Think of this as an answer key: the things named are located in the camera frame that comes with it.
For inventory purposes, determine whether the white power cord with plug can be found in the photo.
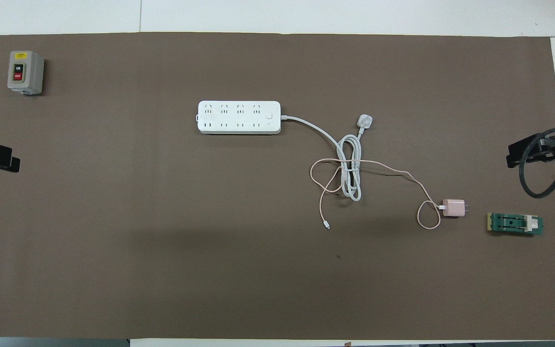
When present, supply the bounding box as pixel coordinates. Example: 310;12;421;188
280;114;373;201

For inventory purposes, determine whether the grey on-off switch box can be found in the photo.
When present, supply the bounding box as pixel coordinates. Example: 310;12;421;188
7;51;45;95

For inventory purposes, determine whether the pink charging cable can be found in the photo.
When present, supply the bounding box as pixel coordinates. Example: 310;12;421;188
310;159;447;230

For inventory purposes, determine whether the brown table mat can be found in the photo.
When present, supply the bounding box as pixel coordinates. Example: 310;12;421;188
0;32;555;339

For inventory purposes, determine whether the white power strip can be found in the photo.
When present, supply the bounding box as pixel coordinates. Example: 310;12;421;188
197;100;282;135

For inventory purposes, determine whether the pink charger adapter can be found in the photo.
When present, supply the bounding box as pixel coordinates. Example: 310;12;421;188
442;199;469;217

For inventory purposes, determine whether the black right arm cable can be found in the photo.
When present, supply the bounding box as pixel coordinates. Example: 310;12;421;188
518;126;555;199

